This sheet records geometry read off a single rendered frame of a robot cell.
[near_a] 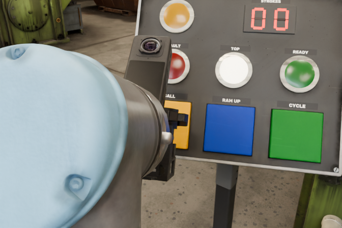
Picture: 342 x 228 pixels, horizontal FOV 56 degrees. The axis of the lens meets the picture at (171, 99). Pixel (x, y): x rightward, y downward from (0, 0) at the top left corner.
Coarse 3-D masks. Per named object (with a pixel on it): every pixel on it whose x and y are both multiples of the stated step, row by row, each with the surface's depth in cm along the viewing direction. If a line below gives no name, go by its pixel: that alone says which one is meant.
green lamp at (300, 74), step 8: (288, 64) 50; (296, 64) 50; (304, 64) 50; (288, 72) 50; (296, 72) 50; (304, 72) 50; (312, 72) 50; (288, 80) 50; (296, 80) 50; (304, 80) 50; (312, 80) 50
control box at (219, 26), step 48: (144, 0) 55; (192, 0) 54; (240, 0) 53; (288, 0) 52; (336, 0) 50; (192, 48) 53; (240, 48) 52; (288, 48) 51; (336, 48) 50; (192, 96) 53; (240, 96) 51; (288, 96) 50; (336, 96) 49; (192, 144) 52; (336, 144) 48
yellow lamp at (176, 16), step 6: (168, 6) 54; (174, 6) 54; (180, 6) 54; (168, 12) 54; (174, 12) 54; (180, 12) 54; (186, 12) 54; (168, 18) 54; (174, 18) 54; (180, 18) 54; (186, 18) 54; (168, 24) 54; (174, 24) 54; (180, 24) 54
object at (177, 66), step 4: (172, 56) 53; (176, 56) 53; (180, 56) 53; (172, 60) 53; (176, 60) 53; (180, 60) 53; (172, 64) 53; (176, 64) 53; (180, 64) 53; (184, 64) 53; (172, 68) 53; (176, 68) 53; (180, 68) 53; (184, 68) 53; (172, 72) 53; (176, 72) 53; (180, 72) 53; (172, 76) 53; (176, 76) 53
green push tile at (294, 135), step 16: (272, 112) 50; (288, 112) 49; (304, 112) 49; (272, 128) 50; (288, 128) 49; (304, 128) 49; (320, 128) 48; (272, 144) 49; (288, 144) 49; (304, 144) 49; (320, 144) 48; (304, 160) 48; (320, 160) 48
